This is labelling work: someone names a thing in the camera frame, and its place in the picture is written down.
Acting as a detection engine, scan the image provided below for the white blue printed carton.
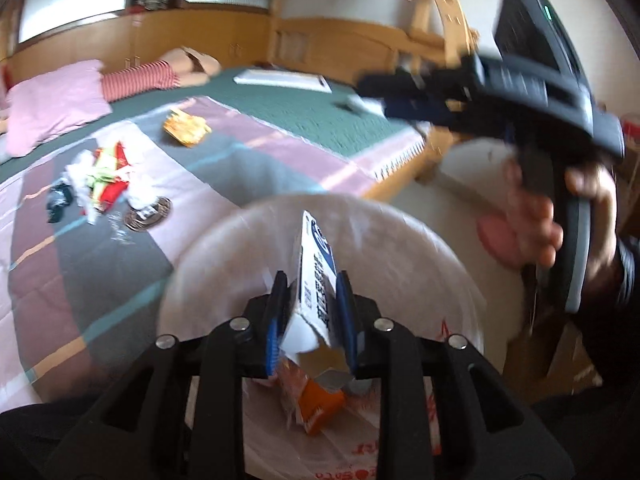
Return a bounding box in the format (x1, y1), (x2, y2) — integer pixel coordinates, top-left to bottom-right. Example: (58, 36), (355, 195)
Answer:
(277, 210), (371, 394)

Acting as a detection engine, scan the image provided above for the pink pillow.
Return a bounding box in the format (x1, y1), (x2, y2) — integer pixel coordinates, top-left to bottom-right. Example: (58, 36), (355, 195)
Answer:
(4, 59), (113, 157)

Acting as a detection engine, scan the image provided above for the person's right forearm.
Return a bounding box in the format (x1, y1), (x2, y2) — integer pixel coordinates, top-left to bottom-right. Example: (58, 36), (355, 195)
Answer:
(582, 237), (640, 333)

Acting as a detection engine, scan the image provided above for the plaid pink grey bed sheet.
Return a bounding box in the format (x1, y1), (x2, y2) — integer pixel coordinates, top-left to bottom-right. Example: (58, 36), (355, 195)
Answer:
(0, 95), (427, 402)

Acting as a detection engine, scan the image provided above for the wooden bunk bed frame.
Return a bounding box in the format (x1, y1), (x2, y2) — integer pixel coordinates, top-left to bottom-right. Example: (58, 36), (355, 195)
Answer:
(0, 0), (481, 203)

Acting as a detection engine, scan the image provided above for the orange snack packet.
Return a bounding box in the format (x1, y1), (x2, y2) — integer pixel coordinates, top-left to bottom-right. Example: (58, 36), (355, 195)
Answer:
(277, 355), (347, 436)

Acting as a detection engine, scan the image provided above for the white crumpled tissue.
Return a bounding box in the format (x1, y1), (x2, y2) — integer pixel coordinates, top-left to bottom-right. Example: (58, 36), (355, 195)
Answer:
(127, 179), (157, 211)

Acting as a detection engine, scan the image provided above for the wooden wall cabinet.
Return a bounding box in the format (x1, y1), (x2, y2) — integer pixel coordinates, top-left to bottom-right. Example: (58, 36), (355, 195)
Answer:
(9, 6), (274, 87)

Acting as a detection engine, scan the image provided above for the wooden bunk ladder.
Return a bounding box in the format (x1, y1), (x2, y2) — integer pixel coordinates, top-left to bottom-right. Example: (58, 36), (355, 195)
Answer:
(410, 0), (482, 186)

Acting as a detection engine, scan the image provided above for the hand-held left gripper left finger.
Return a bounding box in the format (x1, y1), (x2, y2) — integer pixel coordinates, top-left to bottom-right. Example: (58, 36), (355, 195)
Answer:
(47, 270), (293, 480)

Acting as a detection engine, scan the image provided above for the person's right hand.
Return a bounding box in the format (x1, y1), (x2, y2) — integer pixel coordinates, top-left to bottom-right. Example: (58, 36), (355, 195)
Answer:
(504, 157), (619, 281)

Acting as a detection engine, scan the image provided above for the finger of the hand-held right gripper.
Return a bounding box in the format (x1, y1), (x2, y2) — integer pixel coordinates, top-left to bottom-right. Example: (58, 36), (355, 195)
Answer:
(356, 62), (476, 99)
(384, 92), (484, 129)

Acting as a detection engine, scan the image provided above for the round dark cup lid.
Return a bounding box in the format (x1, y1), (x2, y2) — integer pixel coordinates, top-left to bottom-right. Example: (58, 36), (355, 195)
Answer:
(123, 197), (174, 233)

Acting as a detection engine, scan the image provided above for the dark crumpled wrapper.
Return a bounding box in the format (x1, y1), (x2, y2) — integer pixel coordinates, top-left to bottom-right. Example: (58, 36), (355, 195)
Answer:
(47, 184), (77, 224)

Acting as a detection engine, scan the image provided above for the green crumpled wrapper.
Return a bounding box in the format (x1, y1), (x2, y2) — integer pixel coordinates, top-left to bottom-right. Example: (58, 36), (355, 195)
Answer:
(84, 146), (132, 196)

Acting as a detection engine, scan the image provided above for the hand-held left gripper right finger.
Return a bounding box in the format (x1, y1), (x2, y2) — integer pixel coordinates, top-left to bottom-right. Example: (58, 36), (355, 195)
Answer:
(335, 270), (576, 480)

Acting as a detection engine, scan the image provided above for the clear plastic bin liner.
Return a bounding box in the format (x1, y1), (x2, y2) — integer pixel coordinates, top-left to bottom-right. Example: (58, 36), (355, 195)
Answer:
(157, 192), (489, 480)

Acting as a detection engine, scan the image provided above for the yellow snack wrapper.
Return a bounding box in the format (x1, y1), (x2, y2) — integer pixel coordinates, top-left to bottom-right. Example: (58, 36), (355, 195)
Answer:
(162, 108), (213, 148)

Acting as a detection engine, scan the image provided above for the striped plush toy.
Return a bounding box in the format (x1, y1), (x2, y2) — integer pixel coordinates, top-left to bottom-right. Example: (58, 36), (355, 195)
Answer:
(102, 47), (224, 102)

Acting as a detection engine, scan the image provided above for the green patterned bed mat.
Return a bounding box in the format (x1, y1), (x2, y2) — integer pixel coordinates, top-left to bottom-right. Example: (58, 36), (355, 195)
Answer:
(0, 67), (427, 171)

